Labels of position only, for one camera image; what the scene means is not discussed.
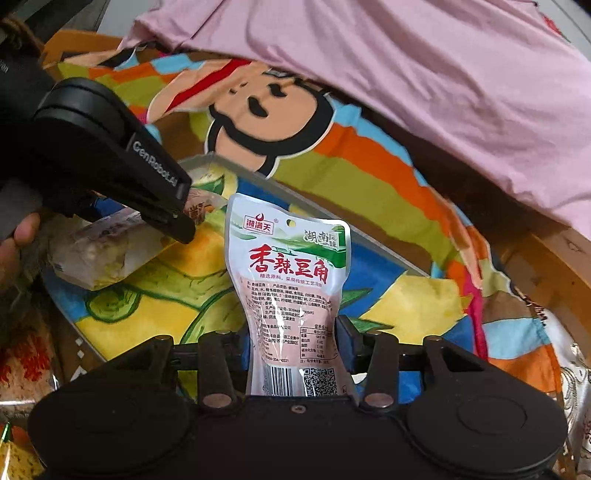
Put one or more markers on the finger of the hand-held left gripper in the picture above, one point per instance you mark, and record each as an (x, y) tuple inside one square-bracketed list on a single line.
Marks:
[(171, 221)]

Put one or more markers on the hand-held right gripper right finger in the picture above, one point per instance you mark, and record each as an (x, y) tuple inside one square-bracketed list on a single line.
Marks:
[(346, 344)]

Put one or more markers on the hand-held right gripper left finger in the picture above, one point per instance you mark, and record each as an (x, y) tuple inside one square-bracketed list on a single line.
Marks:
[(244, 364)]

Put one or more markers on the clear cake bar packet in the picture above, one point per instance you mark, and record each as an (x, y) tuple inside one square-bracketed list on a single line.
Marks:
[(101, 258)]

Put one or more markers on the metal tray with printed bottom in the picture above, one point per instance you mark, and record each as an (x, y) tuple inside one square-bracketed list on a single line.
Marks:
[(184, 304)]

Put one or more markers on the white green snack packet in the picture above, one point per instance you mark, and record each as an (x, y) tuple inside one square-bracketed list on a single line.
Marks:
[(286, 277)]

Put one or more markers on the rice cracker packet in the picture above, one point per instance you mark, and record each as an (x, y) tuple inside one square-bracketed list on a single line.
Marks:
[(23, 369)]

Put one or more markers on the person's left hand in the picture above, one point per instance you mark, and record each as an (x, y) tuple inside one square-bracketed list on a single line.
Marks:
[(21, 237)]

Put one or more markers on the colourful printed blanket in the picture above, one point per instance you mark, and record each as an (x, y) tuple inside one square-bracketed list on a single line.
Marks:
[(351, 161)]

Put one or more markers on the floral patterned cloth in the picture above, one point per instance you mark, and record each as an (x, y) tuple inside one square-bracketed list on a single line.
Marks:
[(577, 392)]

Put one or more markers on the yellow green packet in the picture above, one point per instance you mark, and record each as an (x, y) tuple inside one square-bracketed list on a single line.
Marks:
[(18, 457)]

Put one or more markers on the pink cloth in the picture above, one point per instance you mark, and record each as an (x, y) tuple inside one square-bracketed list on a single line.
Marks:
[(415, 69)]

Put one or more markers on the wooden bed frame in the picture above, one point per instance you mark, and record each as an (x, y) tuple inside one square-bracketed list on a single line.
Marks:
[(549, 272)]

